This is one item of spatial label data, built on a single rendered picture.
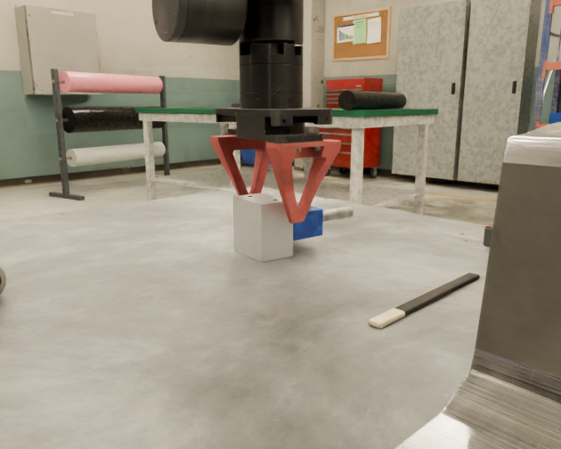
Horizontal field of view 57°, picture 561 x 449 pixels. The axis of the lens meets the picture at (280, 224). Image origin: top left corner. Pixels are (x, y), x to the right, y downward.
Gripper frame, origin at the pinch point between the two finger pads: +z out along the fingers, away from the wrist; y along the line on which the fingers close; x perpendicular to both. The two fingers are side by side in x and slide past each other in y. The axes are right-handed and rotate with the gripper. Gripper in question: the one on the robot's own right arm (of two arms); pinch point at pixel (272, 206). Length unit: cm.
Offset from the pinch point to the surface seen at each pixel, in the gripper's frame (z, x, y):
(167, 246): 4.5, -7.6, -7.6
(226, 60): -68, 381, -678
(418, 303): 4.0, 0.3, 17.8
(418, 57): -56, 455, -369
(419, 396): 4.3, -8.5, 25.3
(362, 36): -88, 466, -471
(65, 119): 10, 100, -509
